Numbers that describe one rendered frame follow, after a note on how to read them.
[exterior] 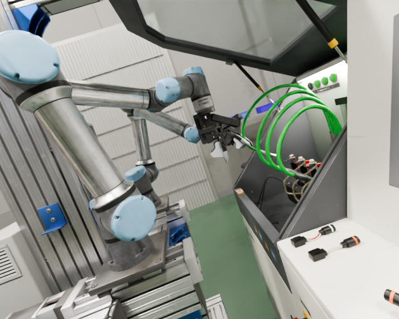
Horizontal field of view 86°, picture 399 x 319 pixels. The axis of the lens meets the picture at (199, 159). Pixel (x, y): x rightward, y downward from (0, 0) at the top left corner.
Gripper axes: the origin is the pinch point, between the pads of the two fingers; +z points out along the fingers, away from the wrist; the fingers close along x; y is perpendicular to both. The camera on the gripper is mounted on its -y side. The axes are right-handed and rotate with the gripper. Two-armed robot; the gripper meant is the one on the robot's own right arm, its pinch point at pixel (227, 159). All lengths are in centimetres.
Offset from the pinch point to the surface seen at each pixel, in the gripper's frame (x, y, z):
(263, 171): -43, -23, 22
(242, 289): -78, 12, 122
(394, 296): 52, -12, 20
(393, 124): 37.4, -30.9, -2.2
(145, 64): -299, 44, -142
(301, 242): 28.9, -8.4, 22.5
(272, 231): 13.0, -5.1, 26.6
